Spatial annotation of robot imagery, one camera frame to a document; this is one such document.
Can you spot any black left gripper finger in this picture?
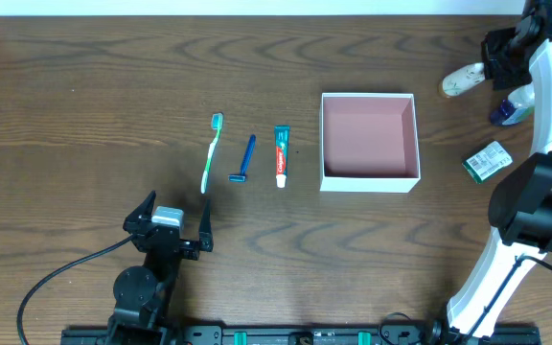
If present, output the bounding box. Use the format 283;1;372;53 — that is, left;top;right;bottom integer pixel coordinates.
198;199;213;245
134;191;156;221

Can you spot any clear bottle blue liquid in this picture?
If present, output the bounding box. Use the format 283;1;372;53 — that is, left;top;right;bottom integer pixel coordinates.
489;84;535;127

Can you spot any white floral lotion tube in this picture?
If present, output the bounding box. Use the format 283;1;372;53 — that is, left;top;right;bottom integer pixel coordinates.
438;62;486;98

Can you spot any green white soap packet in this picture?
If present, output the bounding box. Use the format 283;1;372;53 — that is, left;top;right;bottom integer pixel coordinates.
462;141;513;184

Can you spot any Colgate toothpaste tube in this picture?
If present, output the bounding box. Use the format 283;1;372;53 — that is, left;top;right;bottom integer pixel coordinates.
274;125;290;188

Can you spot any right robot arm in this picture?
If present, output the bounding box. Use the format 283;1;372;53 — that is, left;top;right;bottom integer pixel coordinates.
425;0;552;344

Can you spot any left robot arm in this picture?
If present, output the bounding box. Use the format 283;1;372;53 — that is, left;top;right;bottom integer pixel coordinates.
104;192;214;345

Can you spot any blue disposable razor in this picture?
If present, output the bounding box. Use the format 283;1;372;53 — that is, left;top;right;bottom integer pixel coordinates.
228;134;256;183

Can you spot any green white toothbrush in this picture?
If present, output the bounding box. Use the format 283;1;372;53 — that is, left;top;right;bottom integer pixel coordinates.
200;112;224;195

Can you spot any white box pink interior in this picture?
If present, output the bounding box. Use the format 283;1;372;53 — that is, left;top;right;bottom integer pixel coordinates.
319;92;422;194

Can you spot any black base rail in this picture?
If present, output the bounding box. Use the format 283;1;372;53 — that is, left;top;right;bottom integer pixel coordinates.
59;321;541;345

